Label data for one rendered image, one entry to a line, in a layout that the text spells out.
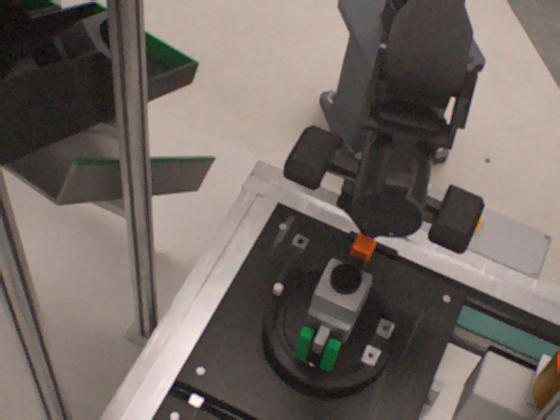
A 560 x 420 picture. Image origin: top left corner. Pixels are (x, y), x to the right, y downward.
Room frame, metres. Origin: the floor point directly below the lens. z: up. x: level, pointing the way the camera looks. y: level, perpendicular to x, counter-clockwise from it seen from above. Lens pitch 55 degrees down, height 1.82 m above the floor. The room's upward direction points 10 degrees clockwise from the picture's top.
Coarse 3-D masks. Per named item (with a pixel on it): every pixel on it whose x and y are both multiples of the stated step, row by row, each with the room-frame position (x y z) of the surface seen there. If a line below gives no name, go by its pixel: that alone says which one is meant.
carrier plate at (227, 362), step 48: (288, 240) 0.54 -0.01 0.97; (336, 240) 0.55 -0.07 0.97; (240, 288) 0.47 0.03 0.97; (384, 288) 0.50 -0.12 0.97; (432, 288) 0.51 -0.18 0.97; (240, 336) 0.42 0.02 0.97; (432, 336) 0.45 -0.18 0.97; (192, 384) 0.35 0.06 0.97; (240, 384) 0.36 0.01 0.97; (288, 384) 0.37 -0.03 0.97; (384, 384) 0.39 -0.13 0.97
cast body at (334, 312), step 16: (336, 272) 0.44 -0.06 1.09; (352, 272) 0.44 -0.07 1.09; (320, 288) 0.42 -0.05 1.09; (336, 288) 0.42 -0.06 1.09; (352, 288) 0.42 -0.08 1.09; (368, 288) 0.44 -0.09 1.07; (320, 304) 0.41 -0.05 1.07; (336, 304) 0.41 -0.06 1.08; (352, 304) 0.41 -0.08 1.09; (320, 320) 0.41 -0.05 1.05; (336, 320) 0.41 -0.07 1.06; (352, 320) 0.40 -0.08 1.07; (320, 336) 0.39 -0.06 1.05; (336, 336) 0.40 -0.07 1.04; (320, 352) 0.38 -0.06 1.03
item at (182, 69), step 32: (0, 0) 0.53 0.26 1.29; (0, 32) 0.52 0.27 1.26; (32, 32) 0.55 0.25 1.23; (0, 64) 0.49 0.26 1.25; (32, 64) 0.50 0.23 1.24; (64, 64) 0.42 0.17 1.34; (96, 64) 0.45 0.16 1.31; (160, 64) 0.57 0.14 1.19; (192, 64) 0.56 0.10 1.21; (0, 96) 0.37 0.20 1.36; (32, 96) 0.39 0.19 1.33; (64, 96) 0.42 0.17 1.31; (96, 96) 0.45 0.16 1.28; (160, 96) 0.52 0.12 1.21; (0, 128) 0.37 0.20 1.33; (32, 128) 0.39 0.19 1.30; (64, 128) 0.42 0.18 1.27; (0, 160) 0.36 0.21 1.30
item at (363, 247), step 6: (360, 234) 0.50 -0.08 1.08; (360, 240) 0.49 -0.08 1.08; (366, 240) 0.49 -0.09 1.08; (372, 240) 0.49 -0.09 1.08; (354, 246) 0.48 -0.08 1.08; (360, 246) 0.48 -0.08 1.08; (366, 246) 0.48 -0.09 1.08; (372, 246) 0.48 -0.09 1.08; (354, 252) 0.48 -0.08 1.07; (360, 252) 0.48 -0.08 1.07; (366, 252) 0.48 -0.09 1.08; (372, 252) 0.48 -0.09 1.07; (354, 258) 0.48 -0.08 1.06; (360, 258) 0.48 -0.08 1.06; (366, 258) 0.48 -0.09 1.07; (354, 264) 0.47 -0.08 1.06; (360, 264) 0.47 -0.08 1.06
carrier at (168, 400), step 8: (168, 400) 0.33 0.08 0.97; (176, 400) 0.33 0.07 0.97; (184, 400) 0.34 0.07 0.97; (160, 408) 0.32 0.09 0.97; (168, 408) 0.32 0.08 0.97; (176, 408) 0.33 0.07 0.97; (184, 408) 0.33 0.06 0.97; (192, 408) 0.33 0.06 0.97; (152, 416) 0.31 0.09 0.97; (160, 416) 0.31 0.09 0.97; (168, 416) 0.32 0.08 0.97; (176, 416) 0.32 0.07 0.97; (184, 416) 0.32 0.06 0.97; (192, 416) 0.32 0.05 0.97; (200, 416) 0.32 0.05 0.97; (208, 416) 0.32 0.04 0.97; (216, 416) 0.32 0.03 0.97
